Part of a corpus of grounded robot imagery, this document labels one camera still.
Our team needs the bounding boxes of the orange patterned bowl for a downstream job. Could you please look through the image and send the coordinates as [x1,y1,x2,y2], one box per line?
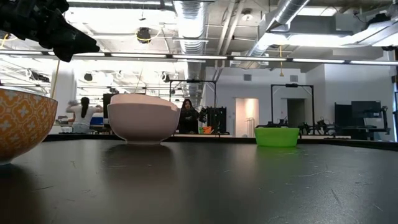
[0,87,58,166]

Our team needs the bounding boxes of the black monitor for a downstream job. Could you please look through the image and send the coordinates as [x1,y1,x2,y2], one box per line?
[334,100,382,128]
[102,93,119,119]

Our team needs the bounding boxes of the silver ventilation duct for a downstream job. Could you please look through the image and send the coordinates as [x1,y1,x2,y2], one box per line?
[172,0,209,98]
[248,0,312,58]

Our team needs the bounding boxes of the yellow hanging cord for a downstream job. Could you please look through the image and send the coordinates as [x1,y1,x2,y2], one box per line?
[50,60,61,99]

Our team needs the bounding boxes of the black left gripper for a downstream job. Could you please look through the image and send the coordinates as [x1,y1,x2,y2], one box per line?
[0,0,101,63]

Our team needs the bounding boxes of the small green bowl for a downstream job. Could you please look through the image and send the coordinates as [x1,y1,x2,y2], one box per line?
[254,126,300,148]

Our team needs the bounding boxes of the black cabinet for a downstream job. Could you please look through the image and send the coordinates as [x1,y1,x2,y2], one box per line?
[206,106,228,134]

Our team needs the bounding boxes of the long ceiling light bar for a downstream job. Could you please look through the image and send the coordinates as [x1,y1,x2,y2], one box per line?
[0,50,398,67]

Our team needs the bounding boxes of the black ceiling dome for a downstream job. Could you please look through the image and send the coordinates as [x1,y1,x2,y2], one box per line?
[136,27,152,45]

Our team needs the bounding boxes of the black metal frame stand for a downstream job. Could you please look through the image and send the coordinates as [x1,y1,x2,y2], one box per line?
[271,83,315,129]
[169,79,218,135]

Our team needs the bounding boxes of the person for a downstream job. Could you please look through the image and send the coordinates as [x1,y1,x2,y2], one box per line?
[177,98,200,135]
[65,96,104,134]

